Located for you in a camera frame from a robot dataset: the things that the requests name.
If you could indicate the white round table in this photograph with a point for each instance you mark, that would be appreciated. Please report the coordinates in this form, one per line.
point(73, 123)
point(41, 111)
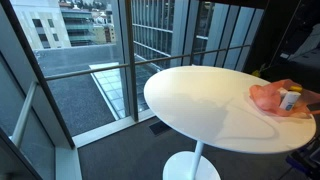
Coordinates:
point(212, 106)

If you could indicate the blue black equipment base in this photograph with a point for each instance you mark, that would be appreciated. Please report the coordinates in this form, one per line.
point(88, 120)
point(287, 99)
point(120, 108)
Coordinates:
point(307, 159)

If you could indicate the orange plastic bag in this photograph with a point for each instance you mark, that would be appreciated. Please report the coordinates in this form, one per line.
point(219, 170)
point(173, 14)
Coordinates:
point(268, 98)

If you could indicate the yellow capped bottle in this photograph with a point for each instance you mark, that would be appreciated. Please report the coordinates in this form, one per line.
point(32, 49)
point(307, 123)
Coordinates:
point(296, 89)

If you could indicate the metal window handrail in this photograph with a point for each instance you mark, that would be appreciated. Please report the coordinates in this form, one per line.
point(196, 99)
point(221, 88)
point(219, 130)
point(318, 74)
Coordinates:
point(134, 63)

